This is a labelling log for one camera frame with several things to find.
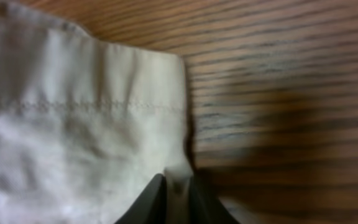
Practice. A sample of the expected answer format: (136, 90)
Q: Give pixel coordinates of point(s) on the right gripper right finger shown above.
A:
(205, 207)

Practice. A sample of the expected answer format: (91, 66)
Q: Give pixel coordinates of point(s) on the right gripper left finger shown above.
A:
(150, 207)

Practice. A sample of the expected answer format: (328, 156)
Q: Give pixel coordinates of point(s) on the beige cotton shorts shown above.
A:
(85, 124)

